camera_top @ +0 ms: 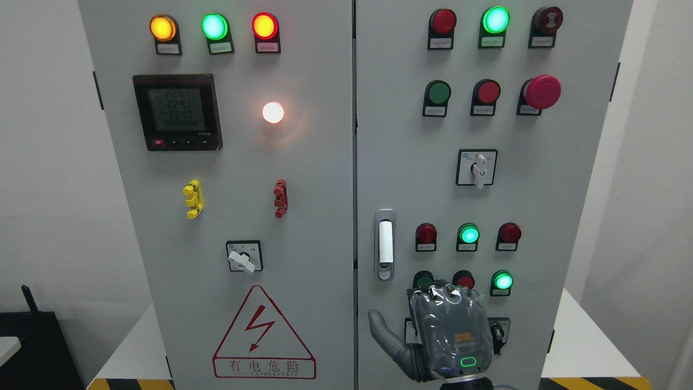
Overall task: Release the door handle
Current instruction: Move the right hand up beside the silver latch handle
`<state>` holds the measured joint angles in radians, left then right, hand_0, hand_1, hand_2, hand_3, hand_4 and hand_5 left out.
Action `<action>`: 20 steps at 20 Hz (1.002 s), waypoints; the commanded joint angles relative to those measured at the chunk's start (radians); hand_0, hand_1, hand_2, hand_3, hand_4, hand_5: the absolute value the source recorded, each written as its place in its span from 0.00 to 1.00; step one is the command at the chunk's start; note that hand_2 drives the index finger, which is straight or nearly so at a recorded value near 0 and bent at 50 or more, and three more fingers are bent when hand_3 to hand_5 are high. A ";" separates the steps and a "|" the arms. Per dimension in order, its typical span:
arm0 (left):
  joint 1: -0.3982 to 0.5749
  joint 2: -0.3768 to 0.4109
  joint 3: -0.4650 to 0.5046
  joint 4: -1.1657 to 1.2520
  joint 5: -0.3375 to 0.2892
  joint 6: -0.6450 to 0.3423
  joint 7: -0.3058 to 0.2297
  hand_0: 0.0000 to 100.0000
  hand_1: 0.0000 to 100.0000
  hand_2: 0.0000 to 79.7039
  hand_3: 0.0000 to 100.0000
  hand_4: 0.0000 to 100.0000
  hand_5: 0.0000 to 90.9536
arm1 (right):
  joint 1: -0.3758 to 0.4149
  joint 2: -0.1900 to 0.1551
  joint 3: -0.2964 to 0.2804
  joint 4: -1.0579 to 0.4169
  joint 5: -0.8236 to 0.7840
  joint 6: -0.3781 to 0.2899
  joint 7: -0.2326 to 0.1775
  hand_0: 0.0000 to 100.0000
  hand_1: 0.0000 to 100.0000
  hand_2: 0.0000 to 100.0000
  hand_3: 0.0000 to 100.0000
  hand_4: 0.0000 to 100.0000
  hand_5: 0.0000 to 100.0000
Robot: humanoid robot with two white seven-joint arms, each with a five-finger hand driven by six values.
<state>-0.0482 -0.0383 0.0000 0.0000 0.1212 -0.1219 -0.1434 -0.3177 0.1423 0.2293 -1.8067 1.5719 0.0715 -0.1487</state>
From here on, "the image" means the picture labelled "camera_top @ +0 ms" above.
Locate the silver door handle latch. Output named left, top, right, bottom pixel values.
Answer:
left=374, top=209, right=396, bottom=281

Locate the grey left cabinet door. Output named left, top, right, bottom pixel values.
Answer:
left=79, top=1, right=354, bottom=389

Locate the grey cabinet door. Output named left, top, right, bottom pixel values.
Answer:
left=355, top=1, right=633, bottom=389
left=79, top=1, right=354, bottom=389

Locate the grey right cabinet door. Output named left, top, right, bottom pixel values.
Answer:
left=355, top=1, right=633, bottom=389

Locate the red terminal connector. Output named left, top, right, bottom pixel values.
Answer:
left=274, top=179, right=288, bottom=219

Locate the red indicator light middle left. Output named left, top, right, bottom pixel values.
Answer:
left=414, top=223, right=437, bottom=252

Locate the white lit indicator light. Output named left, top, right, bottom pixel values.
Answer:
left=262, top=101, right=285, bottom=124

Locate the green push button lower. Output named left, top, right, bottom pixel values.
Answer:
left=413, top=270, right=435, bottom=294

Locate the green push button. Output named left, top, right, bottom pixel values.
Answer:
left=422, top=80, right=452, bottom=118
left=413, top=270, right=435, bottom=294

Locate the green lit indicator middle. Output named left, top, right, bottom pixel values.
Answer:
left=456, top=223, right=480, bottom=252

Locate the green lit indicator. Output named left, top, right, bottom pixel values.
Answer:
left=478, top=5, right=510, bottom=49
left=456, top=223, right=480, bottom=252

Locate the green push button upper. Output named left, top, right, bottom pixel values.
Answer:
left=422, top=80, right=452, bottom=118

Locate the red push button lower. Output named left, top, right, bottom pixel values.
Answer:
left=452, top=270, right=475, bottom=290

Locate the red push button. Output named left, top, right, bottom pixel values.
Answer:
left=452, top=270, right=475, bottom=290
left=470, top=79, right=501, bottom=116

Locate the yellow terminal connector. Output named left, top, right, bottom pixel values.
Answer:
left=182, top=179, right=204, bottom=219

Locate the red indicator light middle right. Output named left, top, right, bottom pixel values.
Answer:
left=495, top=222, right=522, bottom=251

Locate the red push button upper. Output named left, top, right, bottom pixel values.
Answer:
left=470, top=79, right=501, bottom=116

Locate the red electrical warning sticker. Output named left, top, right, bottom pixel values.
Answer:
left=212, top=285, right=317, bottom=380

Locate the green lit button lower right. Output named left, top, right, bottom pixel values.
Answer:
left=489, top=270, right=513, bottom=297

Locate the red lit indicator light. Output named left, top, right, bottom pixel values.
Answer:
left=251, top=12, right=280, bottom=54

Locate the black digital power meter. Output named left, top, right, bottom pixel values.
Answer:
left=132, top=73, right=223, bottom=152

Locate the red indicator light top right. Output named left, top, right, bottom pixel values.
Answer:
left=427, top=8, right=457, bottom=51

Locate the green indicator light top left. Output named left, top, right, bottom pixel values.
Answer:
left=201, top=12, right=235, bottom=55

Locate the red emergency stop button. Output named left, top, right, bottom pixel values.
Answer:
left=517, top=74, right=562, bottom=116

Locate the green lit indicator top right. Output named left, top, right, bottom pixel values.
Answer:
left=478, top=5, right=510, bottom=49

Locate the amber indicator light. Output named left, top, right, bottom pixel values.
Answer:
left=149, top=14, right=182, bottom=55

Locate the dark red buzzer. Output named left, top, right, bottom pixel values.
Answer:
left=528, top=6, right=564, bottom=49

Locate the black box at left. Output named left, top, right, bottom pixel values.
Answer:
left=1, top=285, right=84, bottom=389

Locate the white selector switch left door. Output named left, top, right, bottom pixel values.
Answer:
left=225, top=240, right=263, bottom=274

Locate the white selector switch upper right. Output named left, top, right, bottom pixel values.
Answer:
left=455, top=149, right=498, bottom=189

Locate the white selector switch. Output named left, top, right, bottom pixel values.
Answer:
left=455, top=149, right=498, bottom=189
left=404, top=317, right=421, bottom=344

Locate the white selector switch lower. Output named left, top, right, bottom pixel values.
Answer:
left=404, top=317, right=421, bottom=344

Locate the black selector switch lower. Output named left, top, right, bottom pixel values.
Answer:
left=487, top=317, right=512, bottom=355

